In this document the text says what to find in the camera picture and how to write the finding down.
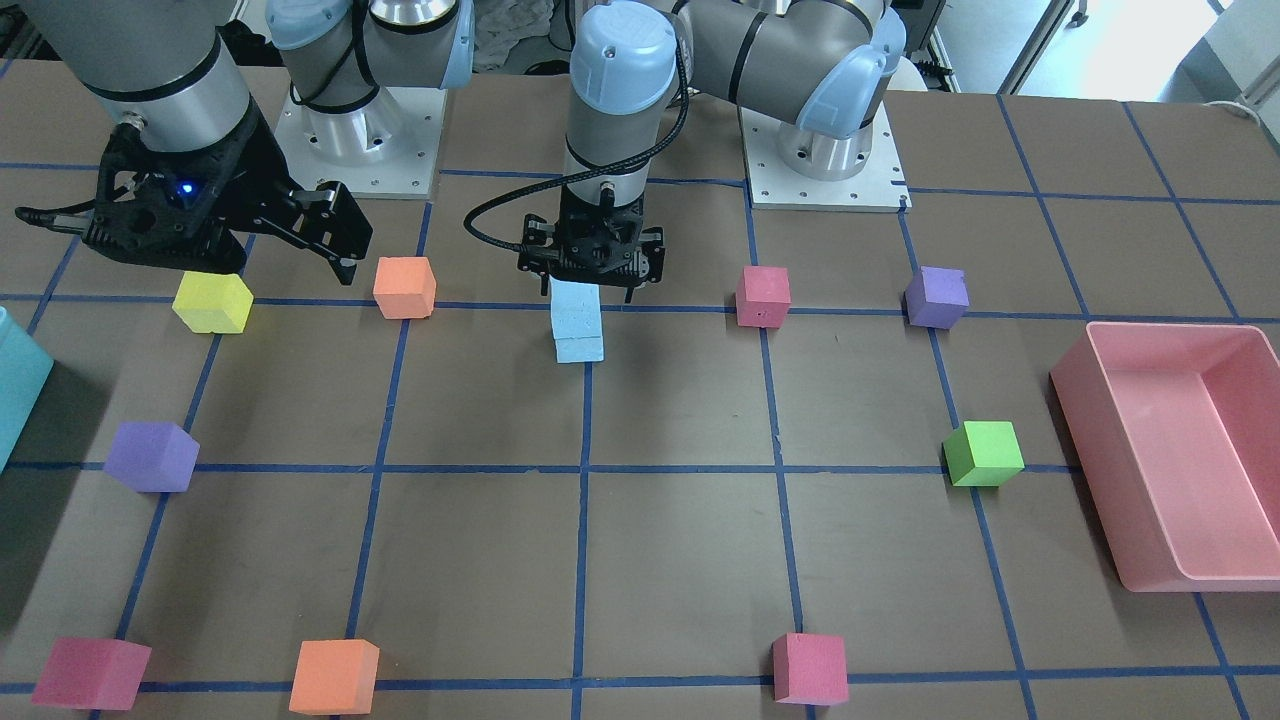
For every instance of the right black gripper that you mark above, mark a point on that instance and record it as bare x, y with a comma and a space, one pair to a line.
243, 163

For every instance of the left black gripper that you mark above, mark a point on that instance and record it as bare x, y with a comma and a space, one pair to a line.
651, 249

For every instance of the light blue block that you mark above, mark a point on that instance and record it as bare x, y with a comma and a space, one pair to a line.
587, 349
575, 310

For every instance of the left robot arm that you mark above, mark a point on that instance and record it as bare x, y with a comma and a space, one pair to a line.
818, 71

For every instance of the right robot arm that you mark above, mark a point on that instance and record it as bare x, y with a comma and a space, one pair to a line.
163, 66

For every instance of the yellow block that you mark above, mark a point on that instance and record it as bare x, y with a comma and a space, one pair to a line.
213, 303

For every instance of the orange block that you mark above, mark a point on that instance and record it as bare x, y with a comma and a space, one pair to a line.
335, 678
405, 288

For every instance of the pink block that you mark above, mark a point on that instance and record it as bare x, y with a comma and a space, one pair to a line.
762, 297
92, 674
810, 669

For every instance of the purple block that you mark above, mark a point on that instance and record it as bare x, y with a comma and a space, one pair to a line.
152, 456
937, 297

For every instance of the cyan tray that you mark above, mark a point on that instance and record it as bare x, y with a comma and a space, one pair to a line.
25, 367

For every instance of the green block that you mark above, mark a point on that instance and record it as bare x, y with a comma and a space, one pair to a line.
983, 454

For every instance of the pink tray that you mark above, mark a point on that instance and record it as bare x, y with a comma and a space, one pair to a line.
1177, 430

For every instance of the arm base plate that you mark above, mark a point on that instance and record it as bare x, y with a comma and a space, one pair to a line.
830, 185
400, 150

